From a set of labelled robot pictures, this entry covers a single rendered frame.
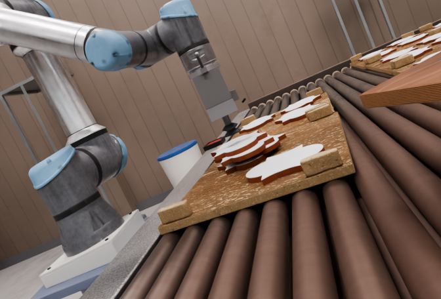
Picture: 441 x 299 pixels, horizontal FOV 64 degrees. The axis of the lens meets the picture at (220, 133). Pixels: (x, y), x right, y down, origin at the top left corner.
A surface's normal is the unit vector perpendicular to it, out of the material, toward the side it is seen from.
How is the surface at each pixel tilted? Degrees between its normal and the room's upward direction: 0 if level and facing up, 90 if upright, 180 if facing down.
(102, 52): 90
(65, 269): 90
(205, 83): 90
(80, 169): 86
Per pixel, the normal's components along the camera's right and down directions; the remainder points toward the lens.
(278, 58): -0.07, 0.17
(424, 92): -0.86, 0.43
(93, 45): -0.33, 0.27
